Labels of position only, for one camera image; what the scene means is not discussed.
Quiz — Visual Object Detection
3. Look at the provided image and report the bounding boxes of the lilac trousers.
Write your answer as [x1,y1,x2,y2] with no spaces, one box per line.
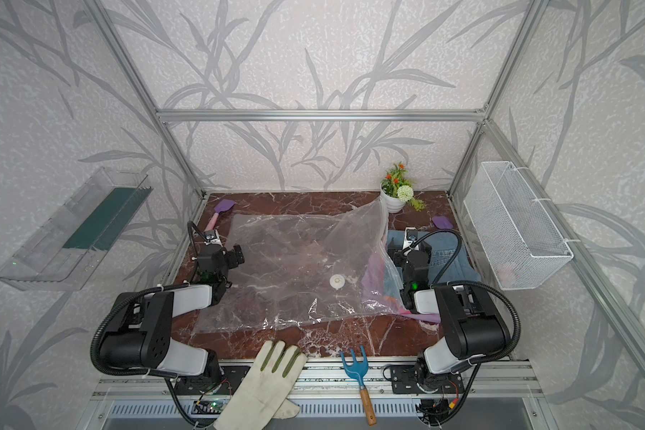
[362,253,441,324]

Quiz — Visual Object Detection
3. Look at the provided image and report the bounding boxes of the clear plastic vacuum bag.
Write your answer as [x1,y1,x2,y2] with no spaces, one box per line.
[194,198,405,333]

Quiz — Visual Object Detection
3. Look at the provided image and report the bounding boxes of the pink garment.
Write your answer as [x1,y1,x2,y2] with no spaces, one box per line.
[361,254,410,315]

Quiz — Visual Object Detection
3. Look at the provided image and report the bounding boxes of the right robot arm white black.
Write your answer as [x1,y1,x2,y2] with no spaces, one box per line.
[388,245,512,377]

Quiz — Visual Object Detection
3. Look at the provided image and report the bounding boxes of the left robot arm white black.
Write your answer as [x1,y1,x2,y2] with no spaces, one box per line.
[90,244,245,379]

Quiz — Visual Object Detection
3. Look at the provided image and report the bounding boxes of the purple spatula right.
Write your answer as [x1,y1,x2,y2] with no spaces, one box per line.
[431,216,454,230]

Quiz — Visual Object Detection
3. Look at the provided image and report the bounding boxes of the purple spatula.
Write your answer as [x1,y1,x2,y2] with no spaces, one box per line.
[204,199,236,232]
[431,216,454,230]

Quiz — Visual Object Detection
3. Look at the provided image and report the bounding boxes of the purple spatula left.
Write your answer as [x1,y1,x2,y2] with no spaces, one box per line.
[204,199,236,232]

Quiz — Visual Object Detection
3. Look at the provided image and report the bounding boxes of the white pot artificial plant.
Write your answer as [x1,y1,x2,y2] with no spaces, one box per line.
[381,162,426,214]

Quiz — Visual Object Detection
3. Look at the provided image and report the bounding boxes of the white gardening glove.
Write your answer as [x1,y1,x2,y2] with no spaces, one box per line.
[213,340,307,429]

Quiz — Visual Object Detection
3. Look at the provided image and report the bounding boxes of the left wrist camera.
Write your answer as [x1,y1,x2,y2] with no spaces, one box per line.
[202,229,222,247]

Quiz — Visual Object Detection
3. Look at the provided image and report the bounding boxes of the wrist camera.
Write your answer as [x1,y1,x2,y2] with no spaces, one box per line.
[402,228,419,252]
[202,229,222,247]

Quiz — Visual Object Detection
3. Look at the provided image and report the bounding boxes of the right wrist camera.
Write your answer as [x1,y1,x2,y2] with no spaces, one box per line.
[402,228,419,252]

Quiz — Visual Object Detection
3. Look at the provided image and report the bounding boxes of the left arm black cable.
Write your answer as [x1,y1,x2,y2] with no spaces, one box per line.
[90,221,216,428]

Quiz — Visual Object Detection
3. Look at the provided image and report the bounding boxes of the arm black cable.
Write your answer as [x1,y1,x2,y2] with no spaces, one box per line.
[402,229,521,426]
[90,221,216,428]

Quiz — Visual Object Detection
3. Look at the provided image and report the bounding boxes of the white wire mesh basket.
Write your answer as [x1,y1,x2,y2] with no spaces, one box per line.
[464,161,573,290]

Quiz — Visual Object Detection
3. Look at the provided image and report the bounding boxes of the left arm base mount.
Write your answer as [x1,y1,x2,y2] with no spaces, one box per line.
[174,365,250,397]

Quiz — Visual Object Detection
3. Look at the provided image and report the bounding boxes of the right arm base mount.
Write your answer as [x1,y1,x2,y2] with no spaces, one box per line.
[382,359,464,397]

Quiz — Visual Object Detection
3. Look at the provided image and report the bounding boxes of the blue hand rake wooden handle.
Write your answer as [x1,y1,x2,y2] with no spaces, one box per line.
[340,346,377,426]

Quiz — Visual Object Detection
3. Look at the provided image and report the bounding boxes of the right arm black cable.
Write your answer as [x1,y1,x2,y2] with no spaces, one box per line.
[402,229,521,426]

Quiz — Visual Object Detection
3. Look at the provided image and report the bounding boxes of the clear plastic wall shelf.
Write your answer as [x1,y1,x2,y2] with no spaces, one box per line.
[0,168,152,291]

